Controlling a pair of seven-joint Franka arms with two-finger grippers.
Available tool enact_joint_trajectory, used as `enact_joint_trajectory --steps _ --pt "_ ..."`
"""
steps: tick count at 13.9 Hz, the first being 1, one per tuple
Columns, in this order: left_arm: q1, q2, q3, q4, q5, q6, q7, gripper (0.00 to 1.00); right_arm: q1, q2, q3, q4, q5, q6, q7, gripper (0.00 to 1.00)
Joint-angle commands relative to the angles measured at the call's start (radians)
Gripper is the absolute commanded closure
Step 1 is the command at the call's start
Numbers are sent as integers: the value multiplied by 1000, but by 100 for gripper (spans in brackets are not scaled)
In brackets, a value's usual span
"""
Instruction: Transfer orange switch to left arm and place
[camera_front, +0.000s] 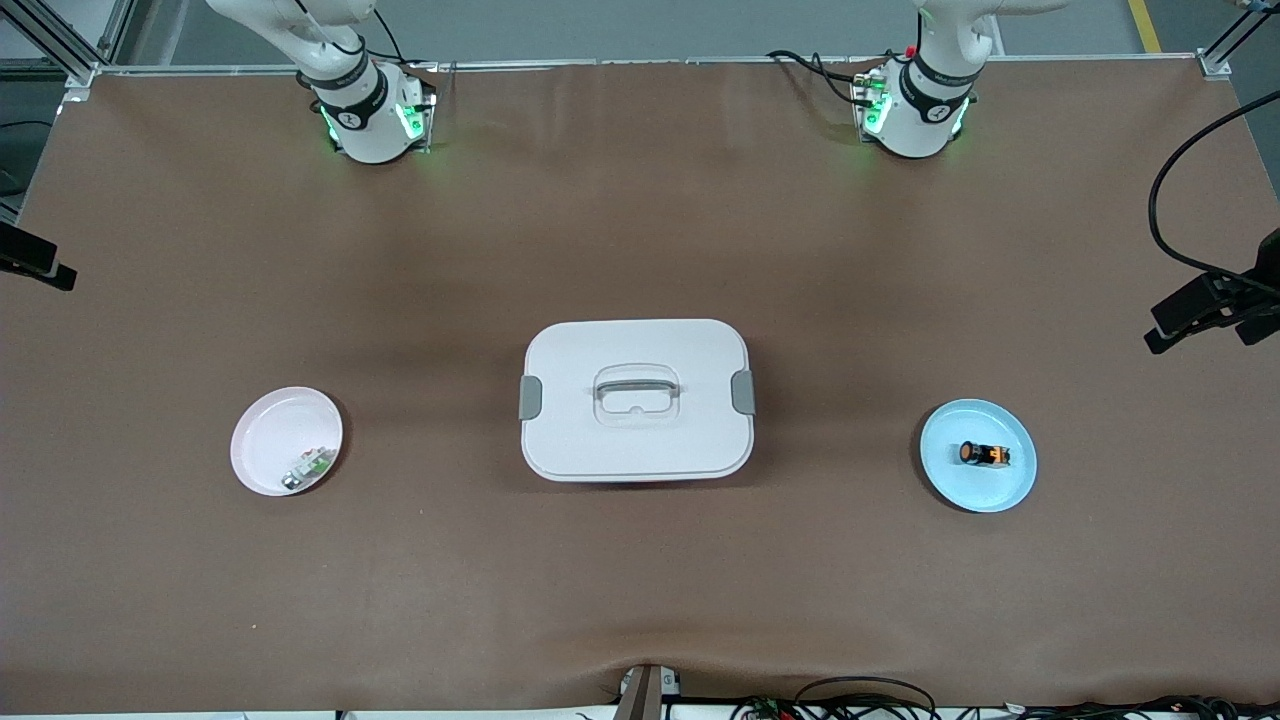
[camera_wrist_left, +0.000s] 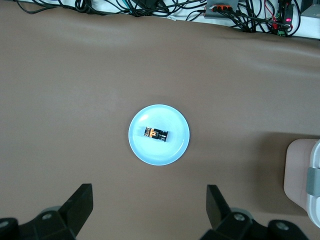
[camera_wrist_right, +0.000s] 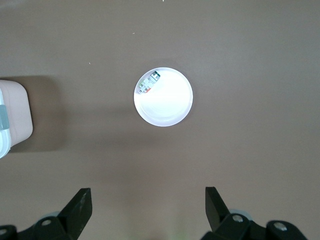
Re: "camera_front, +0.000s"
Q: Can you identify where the brown table mat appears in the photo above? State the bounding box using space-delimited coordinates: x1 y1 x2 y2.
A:
0 55 1280 713

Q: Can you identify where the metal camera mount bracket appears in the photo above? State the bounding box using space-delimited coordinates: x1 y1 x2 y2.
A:
613 662 683 720

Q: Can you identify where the black looped cable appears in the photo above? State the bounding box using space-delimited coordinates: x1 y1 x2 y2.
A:
795 676 938 720

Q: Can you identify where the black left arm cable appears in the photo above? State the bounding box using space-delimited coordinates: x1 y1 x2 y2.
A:
1148 90 1280 293

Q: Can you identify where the green push-button switch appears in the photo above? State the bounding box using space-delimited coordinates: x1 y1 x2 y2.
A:
280 448 336 493

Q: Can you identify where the white lidded storage box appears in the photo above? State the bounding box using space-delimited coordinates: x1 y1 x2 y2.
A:
518 318 757 484

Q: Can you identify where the pink round plate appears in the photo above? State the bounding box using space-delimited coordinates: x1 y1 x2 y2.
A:
230 387 344 498

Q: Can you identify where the black base cable bundle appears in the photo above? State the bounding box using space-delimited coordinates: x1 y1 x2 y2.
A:
767 48 886 109
370 8 441 76

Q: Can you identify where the aluminium frame post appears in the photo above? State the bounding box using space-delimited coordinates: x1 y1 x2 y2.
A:
0 0 136 91
1198 0 1280 81

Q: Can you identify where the light blue round plate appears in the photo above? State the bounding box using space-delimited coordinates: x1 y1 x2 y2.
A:
919 399 1038 514

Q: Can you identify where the aluminium frame rail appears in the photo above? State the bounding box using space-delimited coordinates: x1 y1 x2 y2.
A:
95 52 1231 77

